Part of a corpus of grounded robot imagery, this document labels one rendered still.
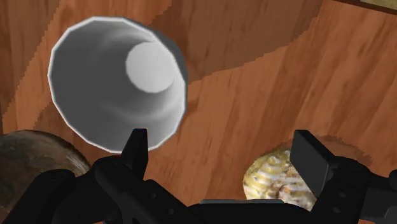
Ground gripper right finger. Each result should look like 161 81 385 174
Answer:
289 129 397 224

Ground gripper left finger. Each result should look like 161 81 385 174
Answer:
2 128 199 224

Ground yellow and white round pastry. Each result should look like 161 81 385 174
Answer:
242 148 317 212

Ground white cup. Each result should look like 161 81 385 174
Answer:
46 16 189 155

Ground brown round object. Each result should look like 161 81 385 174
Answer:
0 130 92 215

